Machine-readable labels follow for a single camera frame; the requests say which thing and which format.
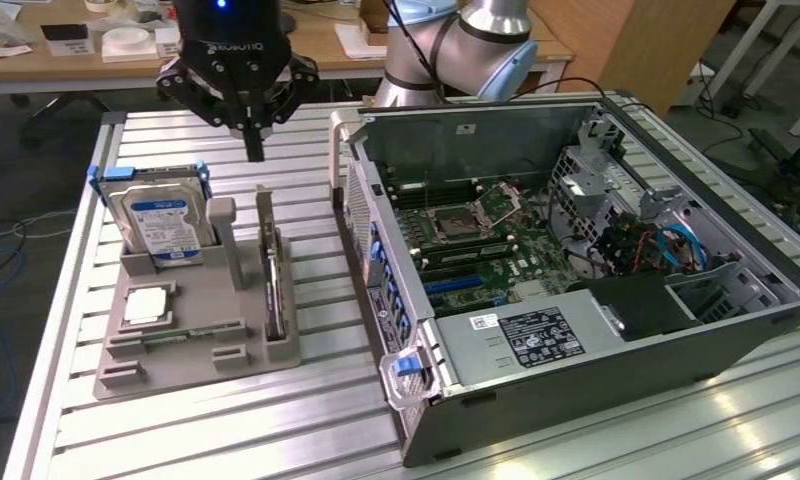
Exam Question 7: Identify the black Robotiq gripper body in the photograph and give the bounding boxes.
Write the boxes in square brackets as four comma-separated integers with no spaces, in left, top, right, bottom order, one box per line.
[175,0,295,140]

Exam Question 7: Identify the green graphics card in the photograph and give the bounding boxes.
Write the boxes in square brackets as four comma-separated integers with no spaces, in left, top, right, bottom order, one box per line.
[252,183,290,342]

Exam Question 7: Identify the small white box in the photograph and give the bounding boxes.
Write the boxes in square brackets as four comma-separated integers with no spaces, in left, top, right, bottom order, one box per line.
[152,26,187,59]

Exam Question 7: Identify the white paper stack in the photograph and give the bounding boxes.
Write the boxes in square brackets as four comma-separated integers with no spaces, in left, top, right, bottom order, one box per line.
[335,21,390,62]

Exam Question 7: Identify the white box with bowl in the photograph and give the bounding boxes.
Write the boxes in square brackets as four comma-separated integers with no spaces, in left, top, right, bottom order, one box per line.
[100,26,160,65]

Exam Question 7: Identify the cardboard box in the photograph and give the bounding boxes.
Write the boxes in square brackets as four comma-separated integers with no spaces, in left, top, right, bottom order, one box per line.
[359,0,402,34]

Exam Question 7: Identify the black and white box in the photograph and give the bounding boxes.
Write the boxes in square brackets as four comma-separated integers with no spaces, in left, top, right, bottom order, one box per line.
[40,23,98,57]

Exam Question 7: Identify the wooden desk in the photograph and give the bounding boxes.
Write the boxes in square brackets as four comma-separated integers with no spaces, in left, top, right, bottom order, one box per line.
[0,0,575,96]

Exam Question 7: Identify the black chair base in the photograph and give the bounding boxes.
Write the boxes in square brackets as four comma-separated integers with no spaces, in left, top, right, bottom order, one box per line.
[15,92,112,149]

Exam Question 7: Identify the silver hard disk blue label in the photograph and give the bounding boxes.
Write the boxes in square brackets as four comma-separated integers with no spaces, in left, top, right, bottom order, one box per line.
[103,180,210,267]

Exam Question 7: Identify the metal socket cover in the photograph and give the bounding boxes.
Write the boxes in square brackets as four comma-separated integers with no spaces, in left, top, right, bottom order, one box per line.
[475,180,533,222]

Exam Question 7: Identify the CPU socket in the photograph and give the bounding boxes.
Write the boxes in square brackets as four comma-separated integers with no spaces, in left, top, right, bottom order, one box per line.
[433,204,493,246]

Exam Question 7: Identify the installed RAM stick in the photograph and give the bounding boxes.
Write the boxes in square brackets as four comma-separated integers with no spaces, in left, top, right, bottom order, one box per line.
[425,242,515,260]

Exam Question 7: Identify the silver CPU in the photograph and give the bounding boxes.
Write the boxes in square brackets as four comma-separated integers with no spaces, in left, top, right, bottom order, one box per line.
[124,288,174,324]

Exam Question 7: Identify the blue expansion slot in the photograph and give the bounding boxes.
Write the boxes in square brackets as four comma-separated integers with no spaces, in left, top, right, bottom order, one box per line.
[425,272,490,297]

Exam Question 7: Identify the metal disk bay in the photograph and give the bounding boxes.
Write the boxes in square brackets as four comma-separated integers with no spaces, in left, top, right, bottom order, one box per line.
[549,144,643,242]

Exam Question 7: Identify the green motherboard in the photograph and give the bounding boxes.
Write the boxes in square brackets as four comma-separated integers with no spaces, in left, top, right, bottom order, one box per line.
[383,169,577,319]

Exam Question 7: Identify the green RAM stick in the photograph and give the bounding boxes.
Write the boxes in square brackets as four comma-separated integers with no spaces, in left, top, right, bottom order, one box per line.
[139,324,246,346]

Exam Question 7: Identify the wooden cabinet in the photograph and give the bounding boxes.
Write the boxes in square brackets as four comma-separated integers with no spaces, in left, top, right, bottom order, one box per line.
[559,0,739,117]

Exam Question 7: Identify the grey parts rack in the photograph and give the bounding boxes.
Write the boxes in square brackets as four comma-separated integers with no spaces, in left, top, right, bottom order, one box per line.
[92,196,306,401]

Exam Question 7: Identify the grey power supply unit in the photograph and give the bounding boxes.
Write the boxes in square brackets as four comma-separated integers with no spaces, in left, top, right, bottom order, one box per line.
[433,289,626,391]

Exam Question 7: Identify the black plastic shroud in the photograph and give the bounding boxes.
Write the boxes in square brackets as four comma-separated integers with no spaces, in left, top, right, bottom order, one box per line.
[585,276,703,342]

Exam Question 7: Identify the open black PC case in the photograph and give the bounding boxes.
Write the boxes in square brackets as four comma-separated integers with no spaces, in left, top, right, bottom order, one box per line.
[330,89,800,469]

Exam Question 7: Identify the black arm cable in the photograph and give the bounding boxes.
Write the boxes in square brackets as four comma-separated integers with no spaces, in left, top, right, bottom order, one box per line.
[385,0,443,89]

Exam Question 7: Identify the red and black wire bundle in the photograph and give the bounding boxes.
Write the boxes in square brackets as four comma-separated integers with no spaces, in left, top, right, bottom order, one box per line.
[599,219,682,277]

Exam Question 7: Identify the blue wire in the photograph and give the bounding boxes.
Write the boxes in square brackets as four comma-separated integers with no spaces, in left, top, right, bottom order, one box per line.
[659,223,713,274]

